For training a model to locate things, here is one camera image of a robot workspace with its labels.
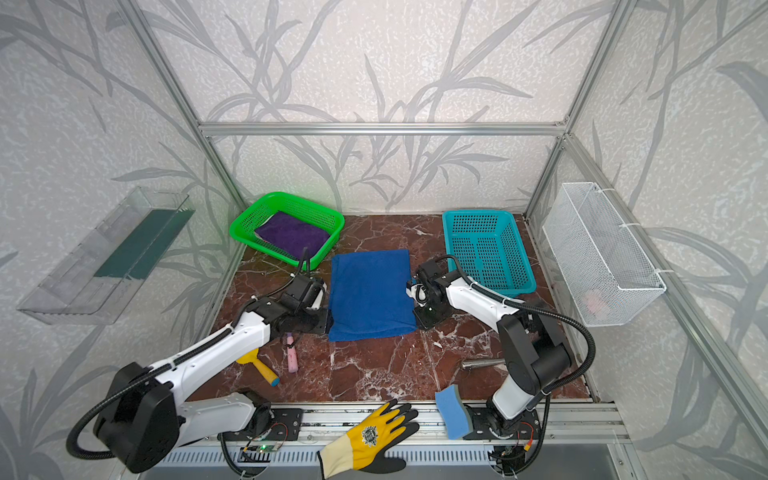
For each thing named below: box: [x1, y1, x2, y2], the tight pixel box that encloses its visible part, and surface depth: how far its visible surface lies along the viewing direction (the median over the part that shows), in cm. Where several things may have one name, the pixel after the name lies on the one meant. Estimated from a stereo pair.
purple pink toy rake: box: [286, 332, 299, 373], surface depth 84 cm
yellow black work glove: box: [317, 399, 420, 479], surface depth 71 cm
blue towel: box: [328, 249, 417, 342], surface depth 100 cm
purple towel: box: [255, 211, 331, 258], surface depth 114 cm
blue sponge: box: [435, 384, 474, 440], surface depth 74 cm
